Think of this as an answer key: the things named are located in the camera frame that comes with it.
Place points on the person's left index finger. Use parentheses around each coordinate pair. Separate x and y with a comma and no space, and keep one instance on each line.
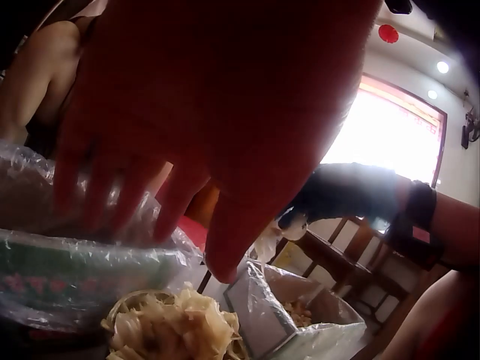
(176,202)

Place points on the clear plastic bag liner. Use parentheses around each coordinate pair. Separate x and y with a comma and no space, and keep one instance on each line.
(322,330)

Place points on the person's body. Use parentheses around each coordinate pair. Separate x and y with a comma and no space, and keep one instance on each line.
(442,318)

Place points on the person's left thumb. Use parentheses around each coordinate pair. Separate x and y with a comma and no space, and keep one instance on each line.
(234,232)

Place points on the grey box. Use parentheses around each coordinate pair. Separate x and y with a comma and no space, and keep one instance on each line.
(262,318)

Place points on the black wrist band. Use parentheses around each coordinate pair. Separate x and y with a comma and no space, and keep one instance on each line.
(416,221)

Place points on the black wall fan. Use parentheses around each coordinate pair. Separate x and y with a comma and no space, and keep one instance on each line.
(470,127)

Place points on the person's right fingers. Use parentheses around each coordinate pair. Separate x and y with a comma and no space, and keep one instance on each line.
(300,217)

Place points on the brown wooden chair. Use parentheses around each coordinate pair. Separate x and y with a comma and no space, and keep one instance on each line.
(348,258)

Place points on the green printed box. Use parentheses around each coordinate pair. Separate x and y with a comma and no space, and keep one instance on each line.
(75,270)

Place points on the crumpled clear plastic bag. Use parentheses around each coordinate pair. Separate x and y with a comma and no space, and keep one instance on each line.
(33,176)

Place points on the person's left fingers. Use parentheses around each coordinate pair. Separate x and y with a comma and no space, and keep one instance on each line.
(97,187)

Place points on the round ceiling lamp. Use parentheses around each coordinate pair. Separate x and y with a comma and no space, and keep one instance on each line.
(442,66)
(432,94)

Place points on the red round lantern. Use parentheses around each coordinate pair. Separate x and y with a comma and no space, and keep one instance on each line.
(388,33)

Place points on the bright window with wooden frame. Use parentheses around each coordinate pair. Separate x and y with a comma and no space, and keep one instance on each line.
(393,131)

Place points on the person's left hand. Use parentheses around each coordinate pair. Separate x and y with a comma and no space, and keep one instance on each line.
(225,93)

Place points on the person's right hand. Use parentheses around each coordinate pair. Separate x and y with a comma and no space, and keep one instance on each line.
(348,191)

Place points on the pile of beige tofu strips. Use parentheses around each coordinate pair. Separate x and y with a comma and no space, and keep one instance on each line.
(176,326)

